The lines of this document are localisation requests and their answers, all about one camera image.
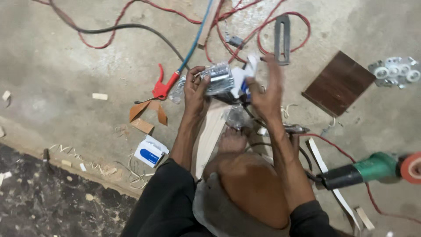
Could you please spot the person's right hand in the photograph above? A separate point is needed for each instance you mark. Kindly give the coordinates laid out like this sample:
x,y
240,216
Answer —
x,y
268,98

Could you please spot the person's left hand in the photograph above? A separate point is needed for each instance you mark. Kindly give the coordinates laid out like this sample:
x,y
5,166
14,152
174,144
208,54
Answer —
x,y
194,98

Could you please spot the person's right fingers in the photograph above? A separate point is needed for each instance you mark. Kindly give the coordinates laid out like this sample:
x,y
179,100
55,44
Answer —
x,y
273,70

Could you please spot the person's left fingers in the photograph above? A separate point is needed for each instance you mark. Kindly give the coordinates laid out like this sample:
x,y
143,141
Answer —
x,y
196,73

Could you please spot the clear bag of metal hardware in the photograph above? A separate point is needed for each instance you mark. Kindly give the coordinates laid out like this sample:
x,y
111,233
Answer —
x,y
218,79

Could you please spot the white and blue carton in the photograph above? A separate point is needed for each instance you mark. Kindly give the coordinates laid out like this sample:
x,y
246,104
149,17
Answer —
x,y
241,80

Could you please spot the grey metal plane blade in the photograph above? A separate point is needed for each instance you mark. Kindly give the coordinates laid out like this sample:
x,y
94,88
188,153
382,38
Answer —
x,y
278,39

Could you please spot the red air blow gun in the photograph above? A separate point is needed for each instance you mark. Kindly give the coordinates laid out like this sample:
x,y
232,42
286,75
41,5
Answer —
x,y
161,88

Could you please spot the grey plug connector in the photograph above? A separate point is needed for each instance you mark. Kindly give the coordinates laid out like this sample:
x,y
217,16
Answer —
x,y
235,41

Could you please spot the light wooden strip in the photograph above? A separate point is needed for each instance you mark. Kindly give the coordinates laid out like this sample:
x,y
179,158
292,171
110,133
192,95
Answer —
x,y
210,23

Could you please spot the empty clear plastic bag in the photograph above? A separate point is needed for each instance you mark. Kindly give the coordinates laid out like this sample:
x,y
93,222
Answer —
x,y
237,117

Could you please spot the metal hand tool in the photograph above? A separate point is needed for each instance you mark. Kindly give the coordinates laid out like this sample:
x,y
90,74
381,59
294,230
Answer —
x,y
294,128

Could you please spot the pale wooden plank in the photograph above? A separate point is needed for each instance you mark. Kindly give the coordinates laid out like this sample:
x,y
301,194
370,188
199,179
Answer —
x,y
209,138

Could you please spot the dark brown laminate board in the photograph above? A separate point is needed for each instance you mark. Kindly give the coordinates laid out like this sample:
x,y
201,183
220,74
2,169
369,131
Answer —
x,y
338,84

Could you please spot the torn brown cardboard piece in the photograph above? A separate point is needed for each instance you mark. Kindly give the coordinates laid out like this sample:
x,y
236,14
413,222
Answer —
x,y
143,113

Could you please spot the small white and blue box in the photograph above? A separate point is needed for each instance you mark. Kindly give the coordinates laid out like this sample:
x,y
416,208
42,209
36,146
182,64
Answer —
x,y
149,152

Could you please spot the white edge band strip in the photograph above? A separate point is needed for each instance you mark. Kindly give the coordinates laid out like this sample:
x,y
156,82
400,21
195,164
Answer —
x,y
317,158

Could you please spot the small wood offcut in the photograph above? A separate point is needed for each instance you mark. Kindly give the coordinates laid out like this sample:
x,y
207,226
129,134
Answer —
x,y
365,218
6,95
99,96

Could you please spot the person's bare right leg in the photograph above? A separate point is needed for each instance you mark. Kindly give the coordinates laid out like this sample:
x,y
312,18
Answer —
x,y
253,187

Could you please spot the pile of white roller fittings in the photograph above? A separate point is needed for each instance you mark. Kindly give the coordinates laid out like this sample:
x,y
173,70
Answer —
x,y
396,72

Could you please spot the person's black trouser leg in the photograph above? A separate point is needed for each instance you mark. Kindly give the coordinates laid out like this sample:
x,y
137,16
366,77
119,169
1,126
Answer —
x,y
164,204

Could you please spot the green and black angle grinder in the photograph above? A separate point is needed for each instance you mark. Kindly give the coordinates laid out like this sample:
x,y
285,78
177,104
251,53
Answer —
x,y
365,171

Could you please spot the orange round disc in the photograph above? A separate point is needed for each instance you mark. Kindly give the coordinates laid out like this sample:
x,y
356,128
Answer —
x,y
412,168

